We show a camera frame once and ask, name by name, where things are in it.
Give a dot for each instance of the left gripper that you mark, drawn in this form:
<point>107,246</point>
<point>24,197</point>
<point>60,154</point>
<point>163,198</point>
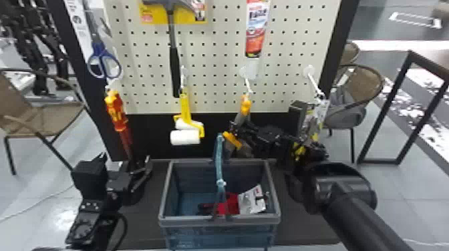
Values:
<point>117,185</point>

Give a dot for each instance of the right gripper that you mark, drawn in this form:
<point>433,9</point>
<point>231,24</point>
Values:
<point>270,140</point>

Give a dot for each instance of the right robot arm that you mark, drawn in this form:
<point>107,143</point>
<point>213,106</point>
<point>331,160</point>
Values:
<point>350,210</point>

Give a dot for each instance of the blue basket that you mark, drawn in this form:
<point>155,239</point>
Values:
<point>182,220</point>

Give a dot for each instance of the yellow paint roller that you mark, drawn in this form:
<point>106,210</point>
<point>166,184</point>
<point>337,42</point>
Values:
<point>185,136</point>

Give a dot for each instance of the white carded tool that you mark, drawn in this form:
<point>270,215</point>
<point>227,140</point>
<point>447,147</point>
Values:
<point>250,201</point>

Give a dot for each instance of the red tool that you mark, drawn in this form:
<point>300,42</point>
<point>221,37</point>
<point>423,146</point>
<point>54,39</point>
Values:
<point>229,206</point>

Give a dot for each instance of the red screwdriver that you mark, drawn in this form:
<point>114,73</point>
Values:
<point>115,110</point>

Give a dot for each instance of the white pegboard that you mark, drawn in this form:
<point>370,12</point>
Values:
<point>217,70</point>

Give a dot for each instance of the clear packed tool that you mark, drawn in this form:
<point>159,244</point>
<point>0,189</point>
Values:
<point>317,115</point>

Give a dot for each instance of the red and white glue tube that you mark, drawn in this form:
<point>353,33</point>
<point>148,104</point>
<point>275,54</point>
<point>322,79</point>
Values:
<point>256,31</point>

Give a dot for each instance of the black hammer on yellow card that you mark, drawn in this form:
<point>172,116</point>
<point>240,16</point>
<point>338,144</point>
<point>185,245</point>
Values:
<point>174,52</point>

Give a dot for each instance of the brown mesh chair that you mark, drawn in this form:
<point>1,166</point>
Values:
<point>38,119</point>
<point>350,52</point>
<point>361,86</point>

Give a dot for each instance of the blue scissors on white card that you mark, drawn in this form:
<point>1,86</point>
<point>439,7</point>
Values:
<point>101,56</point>

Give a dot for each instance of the dark side table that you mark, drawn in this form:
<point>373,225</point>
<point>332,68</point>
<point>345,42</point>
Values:
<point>426,59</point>

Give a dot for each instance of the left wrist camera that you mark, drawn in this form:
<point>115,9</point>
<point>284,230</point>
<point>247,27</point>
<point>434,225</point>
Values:
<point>89,177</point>

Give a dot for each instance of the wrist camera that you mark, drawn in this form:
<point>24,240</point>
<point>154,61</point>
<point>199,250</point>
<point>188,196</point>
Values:
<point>298,117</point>
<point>89,177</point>

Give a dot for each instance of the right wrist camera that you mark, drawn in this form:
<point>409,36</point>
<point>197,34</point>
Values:
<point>298,117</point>

